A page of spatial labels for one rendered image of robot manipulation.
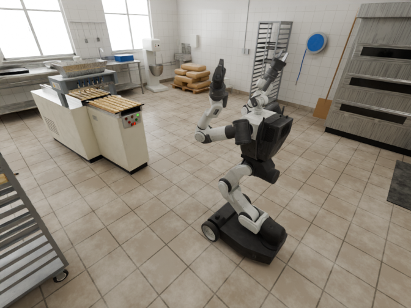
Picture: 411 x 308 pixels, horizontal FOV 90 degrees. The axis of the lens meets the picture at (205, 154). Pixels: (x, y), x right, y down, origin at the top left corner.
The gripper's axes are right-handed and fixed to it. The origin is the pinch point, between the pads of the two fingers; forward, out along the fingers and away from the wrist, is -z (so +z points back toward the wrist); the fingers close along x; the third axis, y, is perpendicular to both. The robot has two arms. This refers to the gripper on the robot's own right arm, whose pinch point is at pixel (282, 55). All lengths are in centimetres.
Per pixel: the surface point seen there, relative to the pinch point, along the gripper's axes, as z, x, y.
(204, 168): 166, -33, 64
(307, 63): -17, -272, 268
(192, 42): 72, -96, 568
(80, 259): 207, 101, -35
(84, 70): 113, 136, 154
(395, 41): -84, -232, 101
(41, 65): 234, 250, 422
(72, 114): 161, 140, 124
